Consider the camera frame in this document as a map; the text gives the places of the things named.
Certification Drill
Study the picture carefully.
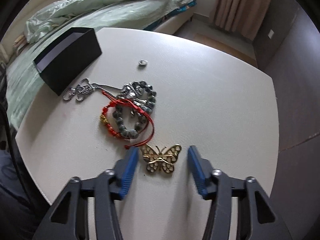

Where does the pink curtain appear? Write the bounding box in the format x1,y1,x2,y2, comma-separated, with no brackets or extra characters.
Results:
209,0,271,41

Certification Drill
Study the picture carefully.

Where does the silver ball chain necklace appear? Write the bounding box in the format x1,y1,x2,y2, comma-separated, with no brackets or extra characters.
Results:
62,77,146,106

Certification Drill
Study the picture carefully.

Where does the gold butterfly brooch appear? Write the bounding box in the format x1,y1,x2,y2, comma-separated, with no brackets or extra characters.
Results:
140,144,182,174

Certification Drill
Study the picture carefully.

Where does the dark stone bead bracelet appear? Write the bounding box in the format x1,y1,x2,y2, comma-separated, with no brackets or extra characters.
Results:
112,80,157,140

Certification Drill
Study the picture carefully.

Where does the red string bracelet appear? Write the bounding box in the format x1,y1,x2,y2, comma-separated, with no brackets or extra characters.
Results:
100,90,155,150

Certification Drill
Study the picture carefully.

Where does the black jewelry box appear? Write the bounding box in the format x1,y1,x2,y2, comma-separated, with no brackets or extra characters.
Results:
33,27,102,96

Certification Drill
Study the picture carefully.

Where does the flattened cardboard on floor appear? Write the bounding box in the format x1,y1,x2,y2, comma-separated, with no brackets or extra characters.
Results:
193,34,257,68

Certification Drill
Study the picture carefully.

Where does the white wall socket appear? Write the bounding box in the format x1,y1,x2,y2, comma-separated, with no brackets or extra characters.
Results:
267,29,274,39

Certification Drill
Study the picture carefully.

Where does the bed with green sheet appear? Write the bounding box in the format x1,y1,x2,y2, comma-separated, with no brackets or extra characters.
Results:
6,0,196,129

